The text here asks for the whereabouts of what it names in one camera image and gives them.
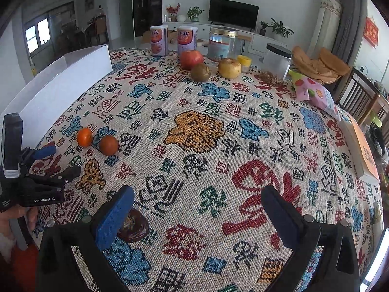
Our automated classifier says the large leafy potted plant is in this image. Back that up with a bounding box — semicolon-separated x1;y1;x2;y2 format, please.
269;18;294;39

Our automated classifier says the pile of nut shells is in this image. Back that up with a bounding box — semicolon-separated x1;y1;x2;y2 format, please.
258;71;284;86

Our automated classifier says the black television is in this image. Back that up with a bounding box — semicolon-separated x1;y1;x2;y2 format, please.
209;0;260;28

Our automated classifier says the grey curtain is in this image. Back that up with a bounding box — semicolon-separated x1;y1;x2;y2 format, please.
331;0;370;64

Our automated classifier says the small yellow cup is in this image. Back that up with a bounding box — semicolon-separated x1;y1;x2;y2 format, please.
237;55;252;73

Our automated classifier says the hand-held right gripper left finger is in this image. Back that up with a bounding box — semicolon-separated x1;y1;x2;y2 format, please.
38;185;135;292

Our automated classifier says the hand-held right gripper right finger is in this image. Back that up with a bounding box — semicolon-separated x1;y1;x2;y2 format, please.
261;185;361;292

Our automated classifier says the white cardboard box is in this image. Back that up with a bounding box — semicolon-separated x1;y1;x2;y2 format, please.
0;44;113;146

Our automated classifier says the red flower arrangement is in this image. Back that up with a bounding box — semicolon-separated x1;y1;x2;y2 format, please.
166;4;180;22

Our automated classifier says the person's orange clothing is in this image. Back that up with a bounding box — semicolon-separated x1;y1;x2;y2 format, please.
6;243;41;292

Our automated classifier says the red-label can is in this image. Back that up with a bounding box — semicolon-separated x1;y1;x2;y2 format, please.
150;25;168;57
177;25;199;56

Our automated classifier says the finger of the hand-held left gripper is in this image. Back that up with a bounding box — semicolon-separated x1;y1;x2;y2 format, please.
23;145;57;166
29;166;82;184

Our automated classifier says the orange covered book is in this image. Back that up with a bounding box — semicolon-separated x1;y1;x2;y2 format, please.
342;119;382;184

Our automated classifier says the clear jar with gold lid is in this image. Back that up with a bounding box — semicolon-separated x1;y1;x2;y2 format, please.
207;27;238;64

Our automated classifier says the yellow apple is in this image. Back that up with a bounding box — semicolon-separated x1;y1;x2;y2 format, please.
218;58;242;79

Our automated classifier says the pink snack bag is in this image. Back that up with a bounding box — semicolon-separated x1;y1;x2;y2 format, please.
287;69;342;121

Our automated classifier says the bright orange tangerine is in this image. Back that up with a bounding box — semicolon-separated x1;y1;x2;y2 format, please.
77;128;93;147

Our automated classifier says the green potted plant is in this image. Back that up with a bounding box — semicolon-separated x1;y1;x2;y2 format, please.
187;6;205;22

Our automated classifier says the wooden side table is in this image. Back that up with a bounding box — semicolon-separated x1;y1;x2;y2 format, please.
235;35;253;54

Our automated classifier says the left red-label can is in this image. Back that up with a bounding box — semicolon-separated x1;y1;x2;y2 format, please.
150;25;168;57

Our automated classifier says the printed woven tablecloth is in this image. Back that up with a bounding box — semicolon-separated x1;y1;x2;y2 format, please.
29;48;384;292

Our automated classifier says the right red-label can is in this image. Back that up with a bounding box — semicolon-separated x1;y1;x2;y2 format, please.
177;25;199;56

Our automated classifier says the person's left forearm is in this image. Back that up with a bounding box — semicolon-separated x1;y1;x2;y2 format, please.
0;230;16;264

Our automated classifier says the orange bean bag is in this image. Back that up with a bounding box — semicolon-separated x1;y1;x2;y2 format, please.
292;46;353;84

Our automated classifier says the person's left hand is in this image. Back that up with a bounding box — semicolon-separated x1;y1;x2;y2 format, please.
0;207;39;233

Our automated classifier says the white television cabinet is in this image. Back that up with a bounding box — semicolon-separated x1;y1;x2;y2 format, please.
166;21;304;56

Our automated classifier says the clear jar with black lid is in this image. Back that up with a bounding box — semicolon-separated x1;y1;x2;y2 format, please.
261;43;293;82

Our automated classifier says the brown cardboard box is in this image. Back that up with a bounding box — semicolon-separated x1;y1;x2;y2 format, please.
143;30;178;44

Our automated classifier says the cloth covered standing air conditioner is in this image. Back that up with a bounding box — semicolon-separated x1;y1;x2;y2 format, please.
307;0;342;58

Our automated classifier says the brown water chestnut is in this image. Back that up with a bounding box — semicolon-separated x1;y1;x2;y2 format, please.
117;208;149;243

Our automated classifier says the dark orange tangerine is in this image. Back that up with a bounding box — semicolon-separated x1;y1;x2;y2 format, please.
100;135;119;156

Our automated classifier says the brown kiwi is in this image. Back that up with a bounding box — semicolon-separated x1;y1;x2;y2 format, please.
191;63;211;82

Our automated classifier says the red wall hanging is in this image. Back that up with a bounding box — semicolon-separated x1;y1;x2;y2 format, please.
363;17;379;47

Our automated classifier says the red apple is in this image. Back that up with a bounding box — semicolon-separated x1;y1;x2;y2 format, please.
181;49;204;70

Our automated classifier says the wooden slatted chair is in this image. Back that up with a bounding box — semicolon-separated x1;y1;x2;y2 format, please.
333;67;389;128

